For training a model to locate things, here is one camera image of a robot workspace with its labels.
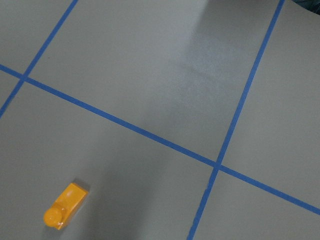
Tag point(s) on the orange trapezoid block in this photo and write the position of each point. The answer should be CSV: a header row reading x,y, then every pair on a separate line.
x,y
63,209

